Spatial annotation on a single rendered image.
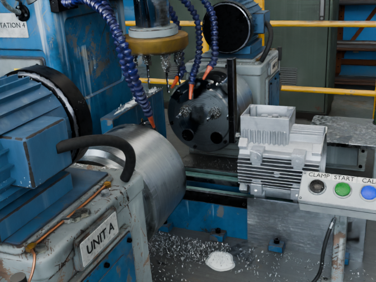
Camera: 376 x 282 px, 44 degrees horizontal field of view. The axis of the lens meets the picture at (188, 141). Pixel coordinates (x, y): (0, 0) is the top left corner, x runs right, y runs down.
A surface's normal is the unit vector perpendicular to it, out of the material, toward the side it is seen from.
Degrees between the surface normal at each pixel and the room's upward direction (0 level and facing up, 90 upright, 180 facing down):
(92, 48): 90
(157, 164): 54
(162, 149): 47
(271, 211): 90
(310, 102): 90
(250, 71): 90
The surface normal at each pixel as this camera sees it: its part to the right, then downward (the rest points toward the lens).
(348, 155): -0.38, 0.36
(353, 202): -0.27, -0.53
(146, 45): -0.16, 0.37
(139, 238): 0.92, 0.08
